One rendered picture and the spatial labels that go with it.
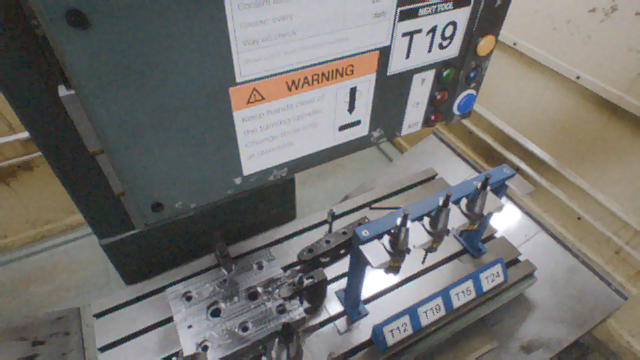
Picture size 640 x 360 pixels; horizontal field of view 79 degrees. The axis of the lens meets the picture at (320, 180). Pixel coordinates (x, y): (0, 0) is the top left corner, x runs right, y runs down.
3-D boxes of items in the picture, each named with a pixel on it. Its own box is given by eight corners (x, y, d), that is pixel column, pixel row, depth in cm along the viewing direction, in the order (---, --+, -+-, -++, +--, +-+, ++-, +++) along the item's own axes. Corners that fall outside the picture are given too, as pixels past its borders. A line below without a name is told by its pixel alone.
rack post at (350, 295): (369, 314, 106) (384, 252, 85) (352, 322, 105) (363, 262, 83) (350, 284, 112) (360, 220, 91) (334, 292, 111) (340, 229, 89)
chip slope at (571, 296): (586, 333, 133) (631, 296, 114) (423, 449, 109) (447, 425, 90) (421, 171, 187) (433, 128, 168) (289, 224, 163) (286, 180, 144)
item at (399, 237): (398, 230, 86) (403, 210, 81) (413, 243, 84) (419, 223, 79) (383, 240, 84) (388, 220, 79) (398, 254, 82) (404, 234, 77)
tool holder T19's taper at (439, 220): (437, 212, 90) (444, 192, 85) (452, 225, 87) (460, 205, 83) (423, 221, 88) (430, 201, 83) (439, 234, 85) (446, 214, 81)
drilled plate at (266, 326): (305, 323, 100) (305, 315, 96) (193, 380, 90) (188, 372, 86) (270, 256, 114) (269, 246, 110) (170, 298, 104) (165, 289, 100)
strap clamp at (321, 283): (327, 296, 110) (329, 268, 99) (284, 317, 105) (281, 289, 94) (321, 287, 112) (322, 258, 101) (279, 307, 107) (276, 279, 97)
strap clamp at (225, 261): (240, 286, 111) (233, 257, 101) (229, 291, 110) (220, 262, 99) (225, 252, 119) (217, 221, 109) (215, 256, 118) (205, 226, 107)
